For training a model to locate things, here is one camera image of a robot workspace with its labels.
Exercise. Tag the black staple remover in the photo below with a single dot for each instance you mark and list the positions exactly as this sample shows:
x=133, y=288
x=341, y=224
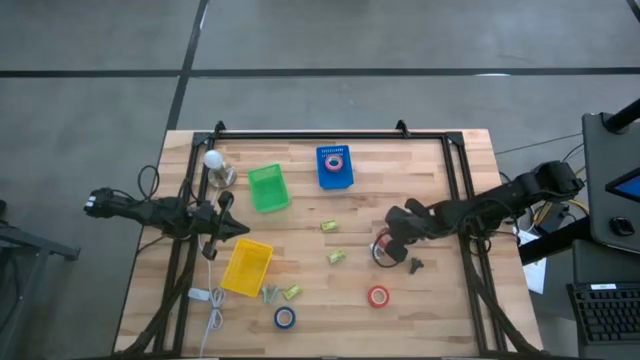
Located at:
x=415, y=265

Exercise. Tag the white paper sheet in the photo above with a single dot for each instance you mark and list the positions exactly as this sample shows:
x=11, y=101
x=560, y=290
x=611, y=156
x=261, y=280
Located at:
x=535, y=275

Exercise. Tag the black pole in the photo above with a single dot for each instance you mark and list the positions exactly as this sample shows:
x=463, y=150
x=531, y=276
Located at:
x=625, y=117

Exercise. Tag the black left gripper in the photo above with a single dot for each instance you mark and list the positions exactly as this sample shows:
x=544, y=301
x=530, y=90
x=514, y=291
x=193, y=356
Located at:
x=212, y=227

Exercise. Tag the yellow plastic basket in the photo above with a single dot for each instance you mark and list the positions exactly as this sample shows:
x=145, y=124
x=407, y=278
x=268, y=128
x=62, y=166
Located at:
x=247, y=267

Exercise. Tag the blue tape roll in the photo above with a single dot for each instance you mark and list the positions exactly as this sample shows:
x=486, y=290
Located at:
x=276, y=318

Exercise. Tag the black keyboard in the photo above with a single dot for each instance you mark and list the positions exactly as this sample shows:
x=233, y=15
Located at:
x=605, y=315

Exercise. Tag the grey equipment cart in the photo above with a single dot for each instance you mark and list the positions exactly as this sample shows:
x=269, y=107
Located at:
x=600, y=200

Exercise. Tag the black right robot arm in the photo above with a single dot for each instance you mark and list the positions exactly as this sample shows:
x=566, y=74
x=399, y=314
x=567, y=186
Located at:
x=500, y=197

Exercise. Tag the blue plastic basket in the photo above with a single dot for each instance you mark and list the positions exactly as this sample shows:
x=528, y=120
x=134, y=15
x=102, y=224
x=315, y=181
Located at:
x=336, y=181

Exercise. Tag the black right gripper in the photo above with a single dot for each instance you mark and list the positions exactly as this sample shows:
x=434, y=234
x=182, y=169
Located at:
x=410, y=222

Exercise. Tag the red tape roll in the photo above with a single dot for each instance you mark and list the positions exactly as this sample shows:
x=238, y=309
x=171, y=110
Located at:
x=370, y=296

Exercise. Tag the pink tape roll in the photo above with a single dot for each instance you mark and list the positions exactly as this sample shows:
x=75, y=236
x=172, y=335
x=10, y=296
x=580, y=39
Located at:
x=326, y=163

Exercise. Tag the tablet with blue screen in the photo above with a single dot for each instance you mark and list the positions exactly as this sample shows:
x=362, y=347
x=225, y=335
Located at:
x=631, y=187

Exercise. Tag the white light bulb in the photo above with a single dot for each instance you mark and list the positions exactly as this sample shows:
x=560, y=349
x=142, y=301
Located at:
x=213, y=159

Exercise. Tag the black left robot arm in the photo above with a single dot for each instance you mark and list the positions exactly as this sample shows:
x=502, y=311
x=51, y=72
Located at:
x=150, y=212

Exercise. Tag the green plastic basket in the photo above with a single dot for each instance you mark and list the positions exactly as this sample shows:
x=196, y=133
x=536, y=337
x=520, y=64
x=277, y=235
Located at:
x=270, y=192

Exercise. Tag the black cart beam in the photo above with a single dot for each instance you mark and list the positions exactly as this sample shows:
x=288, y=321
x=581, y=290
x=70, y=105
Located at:
x=555, y=242

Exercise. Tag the black side stand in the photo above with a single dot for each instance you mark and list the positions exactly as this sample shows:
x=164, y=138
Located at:
x=30, y=242

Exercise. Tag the black metal rig frame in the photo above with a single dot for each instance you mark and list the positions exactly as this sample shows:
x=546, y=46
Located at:
x=325, y=135

